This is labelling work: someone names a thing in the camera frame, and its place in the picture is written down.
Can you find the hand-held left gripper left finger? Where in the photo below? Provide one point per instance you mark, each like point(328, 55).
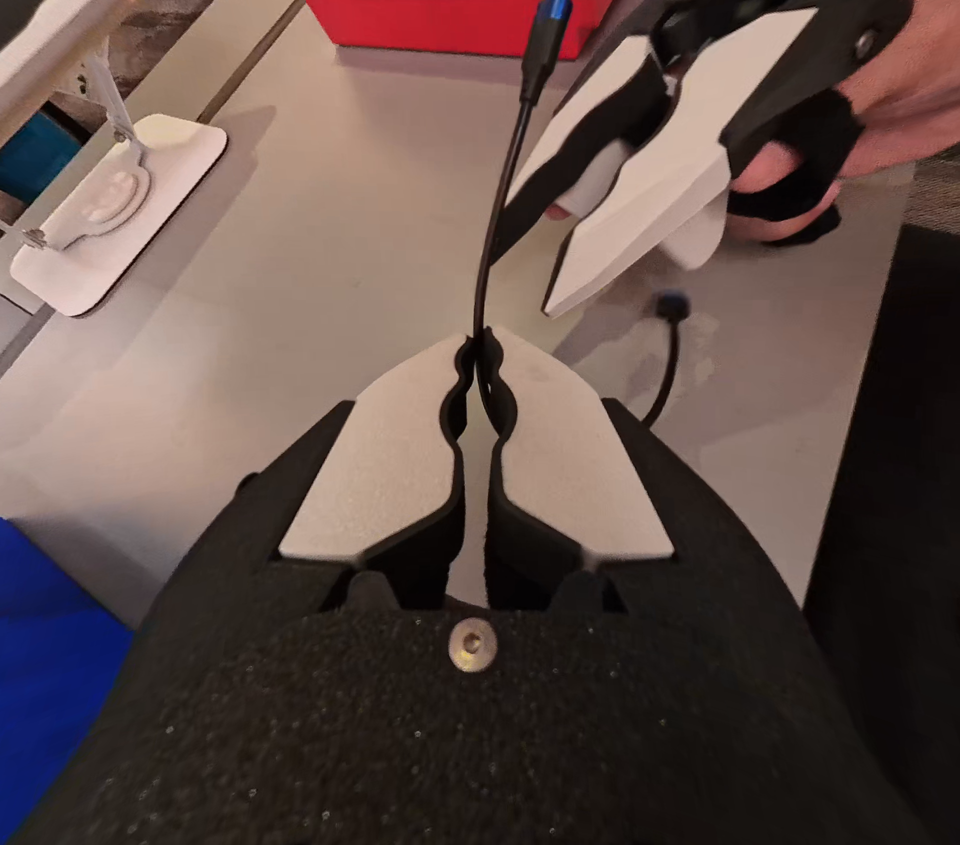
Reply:
point(375, 477)

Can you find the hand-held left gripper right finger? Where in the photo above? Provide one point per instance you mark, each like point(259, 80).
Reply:
point(585, 477)

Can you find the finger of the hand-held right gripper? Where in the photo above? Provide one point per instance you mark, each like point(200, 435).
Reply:
point(600, 87)
point(675, 185)

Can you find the blue plastic bin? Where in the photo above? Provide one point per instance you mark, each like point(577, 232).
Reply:
point(45, 635)

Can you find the grey desk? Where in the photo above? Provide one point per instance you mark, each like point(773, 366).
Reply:
point(337, 222)

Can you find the person's right hand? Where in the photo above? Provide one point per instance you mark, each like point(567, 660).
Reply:
point(915, 95)

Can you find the white tablet stand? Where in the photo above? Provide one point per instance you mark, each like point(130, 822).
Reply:
point(172, 155)

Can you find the teal basket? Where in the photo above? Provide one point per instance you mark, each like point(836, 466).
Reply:
point(37, 162)

